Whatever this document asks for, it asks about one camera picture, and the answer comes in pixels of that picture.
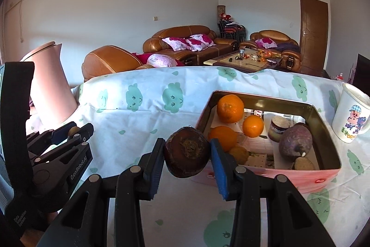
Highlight small yellow-brown longan fruit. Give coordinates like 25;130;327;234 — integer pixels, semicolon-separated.
68;126;80;137

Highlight large purple round fruit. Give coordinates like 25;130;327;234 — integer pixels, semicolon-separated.
278;123;313;160

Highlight layered cake slice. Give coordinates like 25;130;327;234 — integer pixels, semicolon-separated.
268;115;290;142

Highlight small orange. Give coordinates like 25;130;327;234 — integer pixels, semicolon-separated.
242;115;265;138

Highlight dark brown mangosteen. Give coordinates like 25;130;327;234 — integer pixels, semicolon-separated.
164;127;211;178

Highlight large orange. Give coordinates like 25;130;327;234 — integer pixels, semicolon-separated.
217;94;244;123

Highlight pink biscuit tin box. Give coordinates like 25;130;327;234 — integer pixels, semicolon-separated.
192;90;342;194

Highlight pink electric kettle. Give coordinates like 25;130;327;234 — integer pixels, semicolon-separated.
21;41;78;128

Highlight round biscuit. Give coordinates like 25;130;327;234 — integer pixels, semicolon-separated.
293;157;315;171

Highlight paper leaflet in tin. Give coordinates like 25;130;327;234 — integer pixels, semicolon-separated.
204;106;320;171

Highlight cloud print tablecloth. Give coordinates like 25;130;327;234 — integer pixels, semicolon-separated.
26;66;370;247

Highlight brown leather armchair near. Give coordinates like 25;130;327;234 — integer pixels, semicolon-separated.
82;45;154;82

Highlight brown leather armchair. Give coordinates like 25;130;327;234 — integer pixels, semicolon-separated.
82;45;154;82
239;30;302;72

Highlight white cartoon pig mug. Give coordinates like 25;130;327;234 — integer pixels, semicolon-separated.
332;83;370;144

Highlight pink pillow on armchair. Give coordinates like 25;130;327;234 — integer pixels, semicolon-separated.
147;53;177;68

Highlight brown leather three-seat sofa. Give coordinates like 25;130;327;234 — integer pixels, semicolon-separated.
143;25;238;65

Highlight black television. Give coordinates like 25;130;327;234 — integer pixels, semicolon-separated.
352;54;370;92

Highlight wooden coffee table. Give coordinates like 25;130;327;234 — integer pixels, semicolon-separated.
203;49;282;73

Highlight pink floral cushion left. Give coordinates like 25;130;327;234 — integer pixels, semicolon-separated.
162;37;191;51

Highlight pink floral cushion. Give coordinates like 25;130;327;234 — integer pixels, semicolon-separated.
186;34;216;51
162;37;191;51
255;38;277;49

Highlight brown leather armchair far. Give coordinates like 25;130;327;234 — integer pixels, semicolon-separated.
239;30;302;72

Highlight pink floral cushion far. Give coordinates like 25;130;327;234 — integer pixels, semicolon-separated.
255;38;277;49

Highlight pink floral cushion right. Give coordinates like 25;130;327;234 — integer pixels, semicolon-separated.
186;34;216;51

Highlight stacked dark chairs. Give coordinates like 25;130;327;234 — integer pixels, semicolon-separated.
218;19;247;43

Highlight brown wooden door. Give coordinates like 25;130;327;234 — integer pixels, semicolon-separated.
300;0;329;75

